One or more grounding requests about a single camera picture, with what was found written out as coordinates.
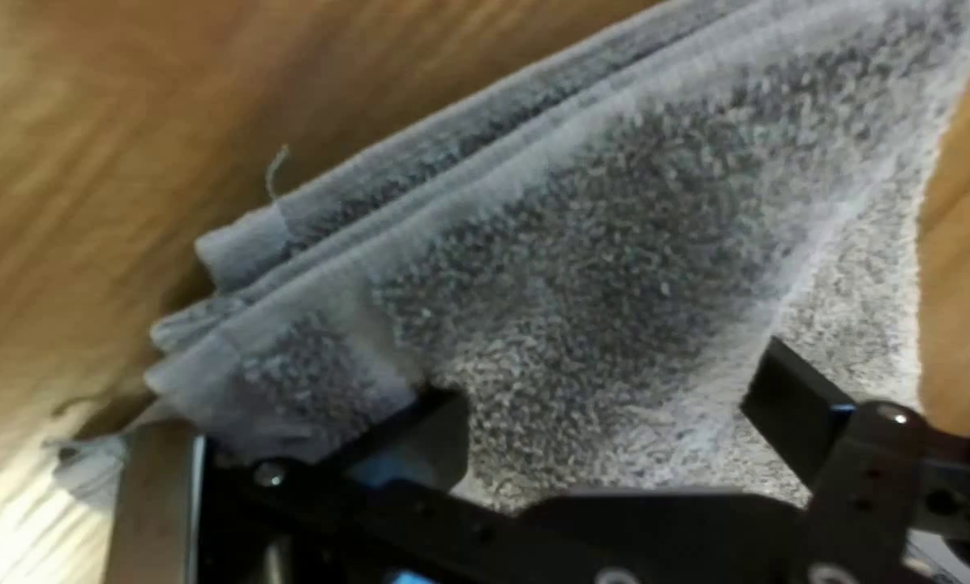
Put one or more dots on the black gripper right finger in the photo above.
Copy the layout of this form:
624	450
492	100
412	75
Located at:
797	418

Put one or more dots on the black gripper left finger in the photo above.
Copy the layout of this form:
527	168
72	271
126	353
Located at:
419	444

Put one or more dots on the grey towel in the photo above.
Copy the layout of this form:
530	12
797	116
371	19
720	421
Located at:
614	239

